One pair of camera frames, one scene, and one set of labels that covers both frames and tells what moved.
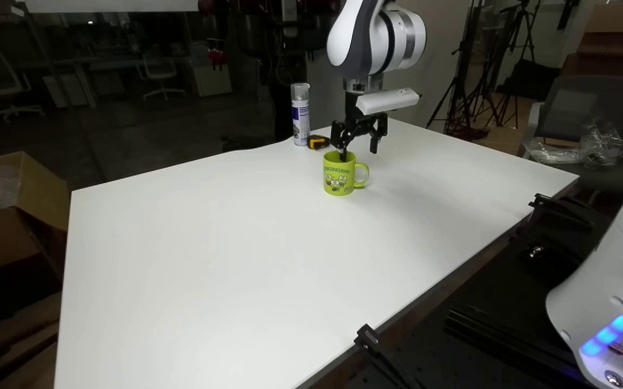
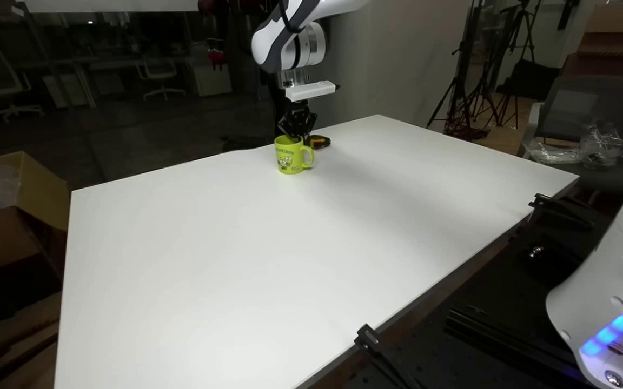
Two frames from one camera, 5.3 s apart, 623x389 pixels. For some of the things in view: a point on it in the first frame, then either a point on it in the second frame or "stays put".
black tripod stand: (491, 50) stays put
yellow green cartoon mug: (340, 175) -> (292, 155)
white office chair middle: (161, 68) stays put
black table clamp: (369, 338) stays put
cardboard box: (15, 216) stays put
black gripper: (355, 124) -> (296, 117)
